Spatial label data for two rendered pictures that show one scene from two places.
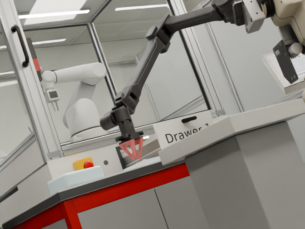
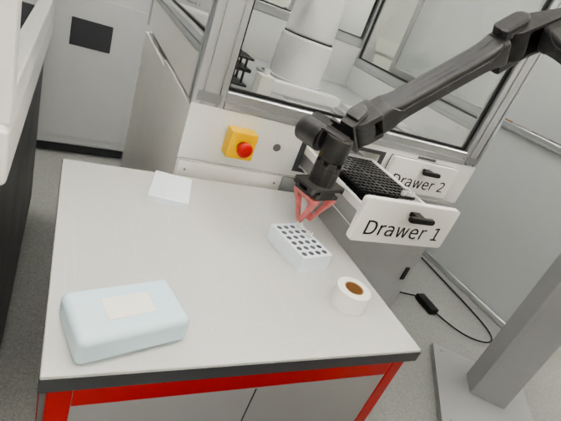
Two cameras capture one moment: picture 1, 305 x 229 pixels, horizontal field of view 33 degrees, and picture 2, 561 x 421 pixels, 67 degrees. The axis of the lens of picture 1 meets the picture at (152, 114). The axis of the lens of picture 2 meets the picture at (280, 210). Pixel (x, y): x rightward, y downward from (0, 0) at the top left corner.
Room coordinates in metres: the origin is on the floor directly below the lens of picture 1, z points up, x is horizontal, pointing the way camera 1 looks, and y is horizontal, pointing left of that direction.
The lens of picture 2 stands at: (1.12, 0.11, 1.23)
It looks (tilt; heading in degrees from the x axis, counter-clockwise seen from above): 25 degrees down; 4
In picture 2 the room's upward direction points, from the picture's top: 22 degrees clockwise
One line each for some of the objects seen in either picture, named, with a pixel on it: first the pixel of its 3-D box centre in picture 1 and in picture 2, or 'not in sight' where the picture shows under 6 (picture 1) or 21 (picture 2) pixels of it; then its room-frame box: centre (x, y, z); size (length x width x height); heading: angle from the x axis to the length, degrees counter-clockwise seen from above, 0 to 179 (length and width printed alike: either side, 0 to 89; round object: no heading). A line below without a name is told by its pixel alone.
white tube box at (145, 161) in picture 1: (143, 167); (298, 246); (1.93, 0.10, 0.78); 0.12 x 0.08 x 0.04; 49
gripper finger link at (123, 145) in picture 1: (132, 147); (310, 202); (1.97, 0.11, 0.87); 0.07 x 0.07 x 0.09; 53
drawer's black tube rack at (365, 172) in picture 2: not in sight; (361, 183); (2.23, 0.01, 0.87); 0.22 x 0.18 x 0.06; 36
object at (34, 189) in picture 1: (108, 174); (292, 108); (2.74, 0.33, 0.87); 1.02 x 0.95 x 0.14; 126
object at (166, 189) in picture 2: not in sight; (170, 189); (1.95, 0.42, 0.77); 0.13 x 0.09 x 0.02; 21
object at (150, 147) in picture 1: (160, 146); (359, 183); (2.24, 0.01, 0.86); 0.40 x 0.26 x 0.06; 36
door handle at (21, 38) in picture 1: (21, 44); not in sight; (2.06, 0.42, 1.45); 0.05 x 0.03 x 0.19; 36
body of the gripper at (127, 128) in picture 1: (127, 130); (324, 174); (1.97, 0.11, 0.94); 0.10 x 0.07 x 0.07; 143
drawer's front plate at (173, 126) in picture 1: (186, 129); (405, 223); (2.07, -0.11, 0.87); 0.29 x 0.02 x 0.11; 126
